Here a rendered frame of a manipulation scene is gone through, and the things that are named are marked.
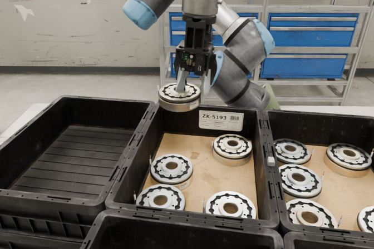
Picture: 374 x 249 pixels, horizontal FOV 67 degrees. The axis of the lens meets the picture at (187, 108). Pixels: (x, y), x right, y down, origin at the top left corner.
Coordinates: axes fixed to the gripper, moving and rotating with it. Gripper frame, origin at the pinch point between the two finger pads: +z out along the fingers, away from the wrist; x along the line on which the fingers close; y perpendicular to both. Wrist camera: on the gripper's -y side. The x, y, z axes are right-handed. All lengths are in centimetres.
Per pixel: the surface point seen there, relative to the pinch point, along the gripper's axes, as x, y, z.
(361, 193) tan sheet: 42.0, 8.5, 13.6
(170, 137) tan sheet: -5.9, -4.9, 17.6
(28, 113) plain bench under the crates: -74, -29, 36
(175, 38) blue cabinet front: -41, -168, 37
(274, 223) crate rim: 19.0, 29.3, 5.4
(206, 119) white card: 3.7, -7.3, 10.9
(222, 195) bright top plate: 10.8, 18.1, 13.1
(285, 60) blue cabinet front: 54, -184, 48
